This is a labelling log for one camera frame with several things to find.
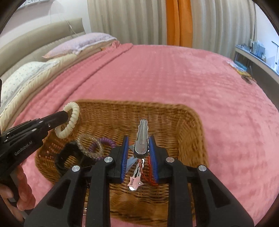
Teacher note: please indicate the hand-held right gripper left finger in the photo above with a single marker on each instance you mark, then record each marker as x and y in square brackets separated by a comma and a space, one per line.
[124, 159]

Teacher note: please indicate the books on desk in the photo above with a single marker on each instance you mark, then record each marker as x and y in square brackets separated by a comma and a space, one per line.
[258, 48]

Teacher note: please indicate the clear blue hair clip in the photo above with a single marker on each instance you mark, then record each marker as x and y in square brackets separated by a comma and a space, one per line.
[130, 162]

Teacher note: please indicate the orange curtain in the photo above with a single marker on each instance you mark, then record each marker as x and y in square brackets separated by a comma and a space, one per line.
[178, 21]

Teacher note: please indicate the silver metal hair clip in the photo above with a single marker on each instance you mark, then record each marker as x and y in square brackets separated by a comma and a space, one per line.
[141, 148]

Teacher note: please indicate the lavender pillow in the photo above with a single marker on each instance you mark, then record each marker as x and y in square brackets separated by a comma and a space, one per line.
[82, 41]

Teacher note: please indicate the white desk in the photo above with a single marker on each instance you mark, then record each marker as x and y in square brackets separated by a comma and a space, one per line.
[259, 63]

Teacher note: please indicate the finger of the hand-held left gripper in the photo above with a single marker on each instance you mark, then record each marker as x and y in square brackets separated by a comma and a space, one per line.
[54, 119]

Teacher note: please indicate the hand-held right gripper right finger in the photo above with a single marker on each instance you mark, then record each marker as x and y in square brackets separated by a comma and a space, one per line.
[153, 161]

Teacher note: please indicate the beige folded quilt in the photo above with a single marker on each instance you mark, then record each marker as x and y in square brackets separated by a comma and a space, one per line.
[54, 65]

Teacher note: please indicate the white patterned wall shelf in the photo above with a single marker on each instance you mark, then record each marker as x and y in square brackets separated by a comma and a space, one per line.
[34, 3]

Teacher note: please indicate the white floral pillow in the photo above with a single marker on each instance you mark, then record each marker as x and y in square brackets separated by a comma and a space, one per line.
[24, 74]

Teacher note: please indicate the beige padded headboard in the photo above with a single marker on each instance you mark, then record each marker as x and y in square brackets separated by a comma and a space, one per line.
[32, 37]

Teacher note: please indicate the white desk lamp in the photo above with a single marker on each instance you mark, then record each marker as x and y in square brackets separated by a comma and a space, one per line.
[275, 42]

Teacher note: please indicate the brown wicker basket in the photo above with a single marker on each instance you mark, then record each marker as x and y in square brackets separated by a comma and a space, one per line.
[174, 122]

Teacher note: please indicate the person's left hand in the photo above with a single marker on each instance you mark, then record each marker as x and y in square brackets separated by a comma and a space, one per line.
[26, 189]

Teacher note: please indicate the pink star hair clip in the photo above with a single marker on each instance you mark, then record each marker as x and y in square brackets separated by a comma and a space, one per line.
[134, 181]

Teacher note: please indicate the flat card packet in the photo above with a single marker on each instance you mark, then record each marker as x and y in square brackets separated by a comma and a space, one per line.
[237, 66]

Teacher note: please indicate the black scrunchie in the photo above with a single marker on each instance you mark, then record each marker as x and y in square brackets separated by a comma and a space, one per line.
[60, 159]

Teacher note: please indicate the brown hair clip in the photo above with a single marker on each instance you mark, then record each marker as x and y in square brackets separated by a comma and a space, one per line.
[248, 79]

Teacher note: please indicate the beige curtain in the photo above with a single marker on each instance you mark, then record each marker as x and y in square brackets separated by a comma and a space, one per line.
[218, 21]
[126, 19]

